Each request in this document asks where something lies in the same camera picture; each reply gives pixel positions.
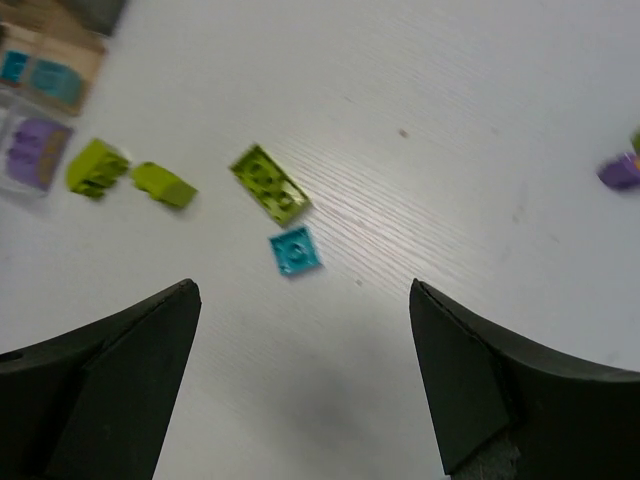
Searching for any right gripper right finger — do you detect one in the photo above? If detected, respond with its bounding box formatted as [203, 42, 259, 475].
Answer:
[409, 280, 639, 479]

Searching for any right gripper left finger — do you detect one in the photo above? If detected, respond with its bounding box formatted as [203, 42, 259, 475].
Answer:
[1, 279, 201, 479]

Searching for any teal square lego brick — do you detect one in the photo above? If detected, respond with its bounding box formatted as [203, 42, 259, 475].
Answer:
[269, 226, 321, 276]

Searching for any purple square lego brick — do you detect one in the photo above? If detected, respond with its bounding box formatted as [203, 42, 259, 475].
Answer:
[6, 117, 74, 192]

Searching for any green purple lego stack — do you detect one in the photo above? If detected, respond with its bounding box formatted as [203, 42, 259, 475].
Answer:
[597, 128, 640, 192]

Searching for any teal rounded lego brick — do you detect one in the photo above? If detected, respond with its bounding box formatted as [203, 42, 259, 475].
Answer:
[30, 59, 83, 105]

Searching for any teal lego brick with studs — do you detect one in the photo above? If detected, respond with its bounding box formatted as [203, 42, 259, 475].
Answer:
[1, 50, 31, 86]

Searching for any green sloped lego brick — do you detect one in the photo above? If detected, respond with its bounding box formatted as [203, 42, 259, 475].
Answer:
[130, 162, 198, 209]

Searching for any green curved lego brick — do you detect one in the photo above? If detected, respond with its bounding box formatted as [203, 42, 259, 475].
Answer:
[65, 138, 130, 200]

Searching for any clear plastic tray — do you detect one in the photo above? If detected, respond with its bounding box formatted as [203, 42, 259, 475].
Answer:
[1, 89, 74, 197]

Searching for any green long lego brick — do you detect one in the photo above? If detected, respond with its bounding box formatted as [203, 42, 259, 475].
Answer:
[230, 144, 311, 227]

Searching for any amber plastic tray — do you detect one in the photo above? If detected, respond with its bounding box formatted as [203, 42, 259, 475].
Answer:
[1, 22, 108, 117]

